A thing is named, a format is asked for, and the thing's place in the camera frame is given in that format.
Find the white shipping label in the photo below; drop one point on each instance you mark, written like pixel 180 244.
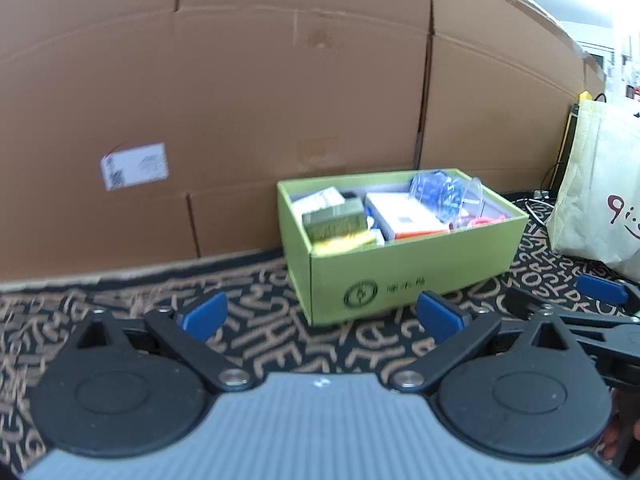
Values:
pixel 135 166

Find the green snack packet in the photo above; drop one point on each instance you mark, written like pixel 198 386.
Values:
pixel 335 222

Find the yellow packet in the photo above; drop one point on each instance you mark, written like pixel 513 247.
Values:
pixel 345 244

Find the yellow and black object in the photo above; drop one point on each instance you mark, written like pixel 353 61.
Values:
pixel 570 130

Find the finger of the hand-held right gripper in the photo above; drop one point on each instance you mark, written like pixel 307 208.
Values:
pixel 600 287
pixel 522 300

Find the plain large cardboard box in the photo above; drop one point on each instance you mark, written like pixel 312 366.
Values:
pixel 490 100

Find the large labelled cardboard box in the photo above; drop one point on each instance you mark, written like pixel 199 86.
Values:
pixel 225 85

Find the light green shoe box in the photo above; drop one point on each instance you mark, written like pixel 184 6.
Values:
pixel 425 270

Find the yellow and white box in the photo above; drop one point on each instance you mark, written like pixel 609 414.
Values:
pixel 320 200

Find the white fabric bag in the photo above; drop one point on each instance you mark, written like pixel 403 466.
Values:
pixel 595 185

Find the white and orange box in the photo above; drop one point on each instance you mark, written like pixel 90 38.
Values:
pixel 400 210

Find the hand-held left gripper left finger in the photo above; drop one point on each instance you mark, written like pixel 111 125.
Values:
pixel 205 312

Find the clear plastic cup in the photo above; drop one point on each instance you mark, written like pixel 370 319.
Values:
pixel 445 195

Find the black letter-patterned mat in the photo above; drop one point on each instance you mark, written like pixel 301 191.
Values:
pixel 280 350

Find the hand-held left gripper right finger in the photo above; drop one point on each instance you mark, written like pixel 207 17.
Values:
pixel 440 317

